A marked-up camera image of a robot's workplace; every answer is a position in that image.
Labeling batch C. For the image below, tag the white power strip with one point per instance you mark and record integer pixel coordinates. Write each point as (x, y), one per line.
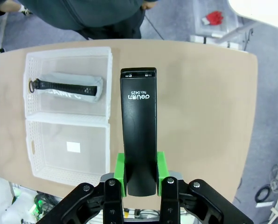
(199, 38)

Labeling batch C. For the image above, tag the black stapler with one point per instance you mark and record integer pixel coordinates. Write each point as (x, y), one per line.
(139, 128)

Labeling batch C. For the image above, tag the clear plastic storage box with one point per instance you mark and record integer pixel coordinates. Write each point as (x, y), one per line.
(199, 14)

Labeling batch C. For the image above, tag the white table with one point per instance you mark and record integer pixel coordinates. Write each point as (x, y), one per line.
(265, 11)

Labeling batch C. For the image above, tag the person's left hand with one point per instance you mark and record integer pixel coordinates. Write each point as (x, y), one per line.
(148, 4)

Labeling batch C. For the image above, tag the white perforated plastic basket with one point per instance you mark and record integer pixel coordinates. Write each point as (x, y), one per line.
(107, 70)
(50, 168)

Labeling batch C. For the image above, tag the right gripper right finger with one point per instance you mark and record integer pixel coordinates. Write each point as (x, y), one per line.
(195, 205)

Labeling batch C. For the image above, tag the person in dark fleece jacket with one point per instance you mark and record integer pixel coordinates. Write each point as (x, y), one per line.
(94, 14)

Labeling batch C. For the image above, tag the white rectangular sticker label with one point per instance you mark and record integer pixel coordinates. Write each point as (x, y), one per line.
(73, 147)

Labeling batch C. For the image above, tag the grey Campus pencil case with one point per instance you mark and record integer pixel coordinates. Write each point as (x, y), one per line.
(59, 77)

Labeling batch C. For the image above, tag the red fabric item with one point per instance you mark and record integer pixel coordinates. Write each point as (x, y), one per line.
(214, 18)

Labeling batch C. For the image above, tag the seated bystander in black shorts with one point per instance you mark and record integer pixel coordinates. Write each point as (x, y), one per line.
(8, 7)

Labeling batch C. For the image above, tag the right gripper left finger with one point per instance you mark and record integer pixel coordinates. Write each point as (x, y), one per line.
(90, 205)

